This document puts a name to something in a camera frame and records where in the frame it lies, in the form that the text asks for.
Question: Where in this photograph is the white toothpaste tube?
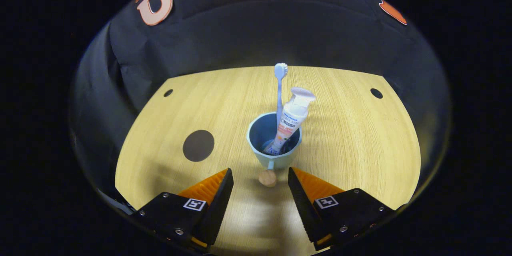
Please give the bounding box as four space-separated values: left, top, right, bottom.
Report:
262 87 316 156

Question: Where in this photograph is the black backdrop cloth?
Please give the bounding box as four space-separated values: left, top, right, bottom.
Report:
69 0 453 204

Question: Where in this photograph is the dark round coaster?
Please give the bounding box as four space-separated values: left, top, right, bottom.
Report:
182 129 215 163

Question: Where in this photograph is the light blue cup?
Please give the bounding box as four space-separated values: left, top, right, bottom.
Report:
246 112 303 188

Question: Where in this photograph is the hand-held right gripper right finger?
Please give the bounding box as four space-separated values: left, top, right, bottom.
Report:
288 167 401 251

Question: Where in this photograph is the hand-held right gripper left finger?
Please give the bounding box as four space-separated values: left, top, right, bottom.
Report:
129 168 235 250

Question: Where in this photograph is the light blue toothbrush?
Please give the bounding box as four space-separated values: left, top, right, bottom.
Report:
274 62 289 127

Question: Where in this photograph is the wooden desktop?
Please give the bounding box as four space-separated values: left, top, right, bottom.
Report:
114 66 422 256

